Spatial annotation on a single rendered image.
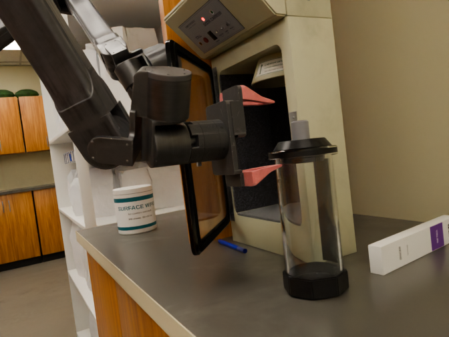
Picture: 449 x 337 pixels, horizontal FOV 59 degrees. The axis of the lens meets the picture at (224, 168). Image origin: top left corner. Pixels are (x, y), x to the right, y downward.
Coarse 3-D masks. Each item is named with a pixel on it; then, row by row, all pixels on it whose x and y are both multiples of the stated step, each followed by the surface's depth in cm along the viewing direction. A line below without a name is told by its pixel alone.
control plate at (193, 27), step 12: (216, 0) 78; (204, 12) 83; (216, 12) 81; (228, 12) 79; (192, 24) 89; (204, 24) 87; (216, 24) 84; (240, 24) 80; (192, 36) 94; (204, 36) 91; (216, 36) 88; (228, 36) 86; (204, 48) 95
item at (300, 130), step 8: (304, 120) 62; (296, 128) 62; (304, 128) 62; (296, 136) 62; (304, 136) 62; (280, 144) 62; (288, 144) 60; (296, 144) 60; (304, 144) 59; (312, 144) 59; (320, 144) 59; (328, 144) 60
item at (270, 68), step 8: (272, 56) 85; (280, 56) 84; (264, 64) 86; (272, 64) 84; (280, 64) 84; (256, 72) 89; (264, 72) 85; (272, 72) 84; (280, 72) 83; (256, 80) 87; (264, 80) 96; (272, 80) 98; (280, 80) 98
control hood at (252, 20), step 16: (192, 0) 82; (224, 0) 77; (240, 0) 74; (256, 0) 72; (272, 0) 72; (176, 16) 91; (240, 16) 78; (256, 16) 76; (272, 16) 73; (176, 32) 96; (240, 32) 82; (256, 32) 82; (192, 48) 98; (224, 48) 92
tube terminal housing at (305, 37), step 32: (288, 0) 74; (320, 0) 77; (288, 32) 74; (320, 32) 77; (224, 64) 96; (256, 64) 95; (288, 64) 75; (320, 64) 77; (288, 96) 76; (320, 96) 77; (320, 128) 77; (256, 224) 93; (352, 224) 81
